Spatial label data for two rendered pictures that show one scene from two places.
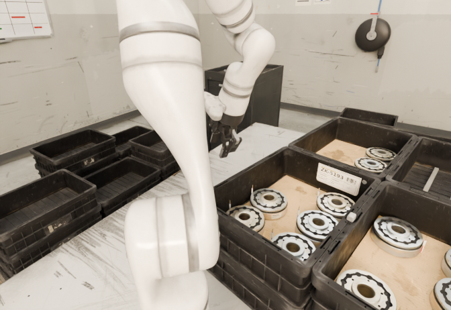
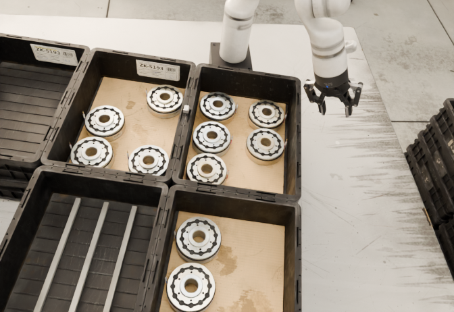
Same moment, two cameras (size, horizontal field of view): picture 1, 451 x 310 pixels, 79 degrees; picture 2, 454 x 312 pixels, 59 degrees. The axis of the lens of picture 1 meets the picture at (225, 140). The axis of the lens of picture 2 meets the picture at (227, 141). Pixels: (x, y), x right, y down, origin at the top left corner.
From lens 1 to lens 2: 1.26 m
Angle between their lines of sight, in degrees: 92
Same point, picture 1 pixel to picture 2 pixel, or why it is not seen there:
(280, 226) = (240, 134)
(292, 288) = (205, 85)
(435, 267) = (118, 155)
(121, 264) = (329, 102)
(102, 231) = (373, 113)
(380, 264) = (157, 138)
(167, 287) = not seen: outside the picture
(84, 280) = not seen: hidden behind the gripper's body
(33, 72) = not seen: outside the picture
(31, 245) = (439, 130)
